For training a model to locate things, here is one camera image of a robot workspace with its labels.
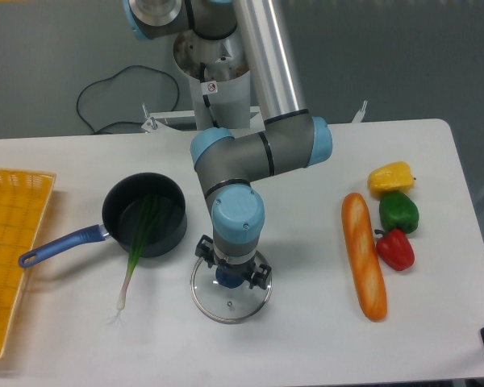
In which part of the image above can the green spring onion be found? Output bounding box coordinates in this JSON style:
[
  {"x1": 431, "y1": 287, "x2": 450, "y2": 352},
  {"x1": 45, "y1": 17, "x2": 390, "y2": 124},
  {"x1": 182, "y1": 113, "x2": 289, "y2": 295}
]
[{"x1": 106, "y1": 194, "x2": 161, "y2": 326}]

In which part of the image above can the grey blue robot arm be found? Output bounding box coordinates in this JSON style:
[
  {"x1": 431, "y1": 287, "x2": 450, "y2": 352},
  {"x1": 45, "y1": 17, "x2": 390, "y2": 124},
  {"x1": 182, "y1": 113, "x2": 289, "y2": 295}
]
[{"x1": 123, "y1": 1, "x2": 332, "y2": 289}]

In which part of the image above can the orange baguette bread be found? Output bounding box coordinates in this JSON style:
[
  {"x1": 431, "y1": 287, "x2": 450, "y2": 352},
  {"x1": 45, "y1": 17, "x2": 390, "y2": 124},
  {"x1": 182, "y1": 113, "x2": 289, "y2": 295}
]
[{"x1": 341, "y1": 193, "x2": 387, "y2": 322}]

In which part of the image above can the yellow bell pepper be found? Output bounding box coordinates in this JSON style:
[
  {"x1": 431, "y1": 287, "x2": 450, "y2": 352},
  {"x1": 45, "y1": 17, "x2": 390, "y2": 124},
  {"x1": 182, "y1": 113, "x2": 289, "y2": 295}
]
[{"x1": 367, "y1": 161, "x2": 416, "y2": 198}]

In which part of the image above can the dark pot blue handle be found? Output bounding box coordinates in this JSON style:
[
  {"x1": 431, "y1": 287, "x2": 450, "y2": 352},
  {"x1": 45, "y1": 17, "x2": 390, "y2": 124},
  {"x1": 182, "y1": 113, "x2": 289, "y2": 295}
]
[{"x1": 18, "y1": 173, "x2": 187, "y2": 268}]

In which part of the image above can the yellow woven basket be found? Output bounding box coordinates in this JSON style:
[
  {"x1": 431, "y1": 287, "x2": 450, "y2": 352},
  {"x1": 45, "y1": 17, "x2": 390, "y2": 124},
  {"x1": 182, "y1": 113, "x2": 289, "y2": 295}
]
[{"x1": 0, "y1": 169, "x2": 56, "y2": 359}]

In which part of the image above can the red bell pepper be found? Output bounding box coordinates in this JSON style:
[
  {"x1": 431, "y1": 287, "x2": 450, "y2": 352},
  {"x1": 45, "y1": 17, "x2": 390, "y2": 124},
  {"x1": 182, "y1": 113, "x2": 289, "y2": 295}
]
[{"x1": 374, "y1": 229, "x2": 415, "y2": 272}]

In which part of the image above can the black cable on floor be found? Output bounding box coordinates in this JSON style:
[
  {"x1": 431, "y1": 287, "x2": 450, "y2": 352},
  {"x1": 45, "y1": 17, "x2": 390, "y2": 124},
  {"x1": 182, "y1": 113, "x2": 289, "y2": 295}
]
[{"x1": 76, "y1": 64, "x2": 181, "y2": 135}]

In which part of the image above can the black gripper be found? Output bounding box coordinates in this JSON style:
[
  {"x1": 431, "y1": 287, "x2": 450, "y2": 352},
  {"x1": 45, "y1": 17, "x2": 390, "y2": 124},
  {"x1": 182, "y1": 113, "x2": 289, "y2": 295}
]
[{"x1": 195, "y1": 235, "x2": 272, "y2": 289}]

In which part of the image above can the glass pot lid blue knob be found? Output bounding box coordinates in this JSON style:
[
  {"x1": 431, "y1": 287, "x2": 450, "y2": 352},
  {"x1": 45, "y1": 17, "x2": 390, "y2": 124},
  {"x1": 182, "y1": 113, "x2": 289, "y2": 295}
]
[{"x1": 190, "y1": 250, "x2": 273, "y2": 324}]

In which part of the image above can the green bell pepper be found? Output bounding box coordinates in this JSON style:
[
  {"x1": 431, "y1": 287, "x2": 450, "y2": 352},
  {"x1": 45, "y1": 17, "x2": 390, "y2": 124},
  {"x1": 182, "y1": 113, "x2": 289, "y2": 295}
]
[{"x1": 379, "y1": 191, "x2": 419, "y2": 234}]

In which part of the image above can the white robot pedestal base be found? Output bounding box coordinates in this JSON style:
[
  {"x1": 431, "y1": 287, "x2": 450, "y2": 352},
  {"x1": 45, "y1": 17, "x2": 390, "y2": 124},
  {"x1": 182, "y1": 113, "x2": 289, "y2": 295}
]
[{"x1": 143, "y1": 31, "x2": 260, "y2": 130}]

